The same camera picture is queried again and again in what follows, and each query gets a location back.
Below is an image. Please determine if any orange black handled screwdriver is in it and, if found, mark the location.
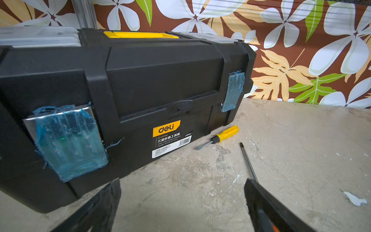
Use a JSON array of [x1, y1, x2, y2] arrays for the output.
[[240, 142, 258, 182]]

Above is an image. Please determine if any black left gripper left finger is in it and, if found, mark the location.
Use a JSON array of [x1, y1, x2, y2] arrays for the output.
[[53, 178, 121, 232]]

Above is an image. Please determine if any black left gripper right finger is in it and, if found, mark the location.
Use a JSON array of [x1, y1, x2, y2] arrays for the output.
[[244, 179, 314, 232]]

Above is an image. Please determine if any small yellow handled screwdriver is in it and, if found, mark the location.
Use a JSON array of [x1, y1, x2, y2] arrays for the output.
[[196, 126, 239, 150]]

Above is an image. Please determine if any black deli toolbox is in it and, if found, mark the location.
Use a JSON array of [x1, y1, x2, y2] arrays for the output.
[[1, 26, 256, 213]]

